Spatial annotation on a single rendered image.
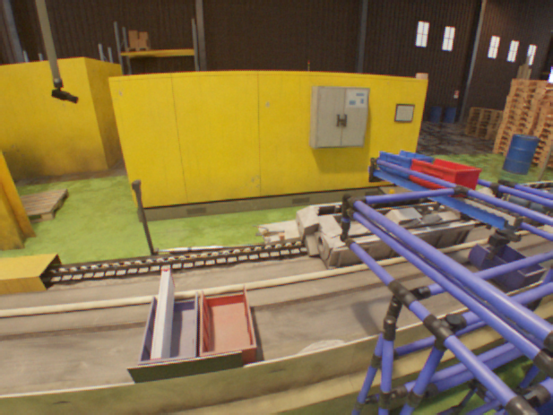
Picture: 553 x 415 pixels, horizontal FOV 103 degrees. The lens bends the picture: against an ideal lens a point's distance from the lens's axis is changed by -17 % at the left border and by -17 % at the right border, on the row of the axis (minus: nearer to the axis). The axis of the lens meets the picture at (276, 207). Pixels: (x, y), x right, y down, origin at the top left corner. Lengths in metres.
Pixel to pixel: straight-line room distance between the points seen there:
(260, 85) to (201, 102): 0.74
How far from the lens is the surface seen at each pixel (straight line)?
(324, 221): 1.54
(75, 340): 1.42
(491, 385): 0.61
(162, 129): 3.43
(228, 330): 1.21
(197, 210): 3.71
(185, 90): 3.35
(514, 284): 1.75
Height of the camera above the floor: 1.69
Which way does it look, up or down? 26 degrees down
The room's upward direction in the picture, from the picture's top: straight up
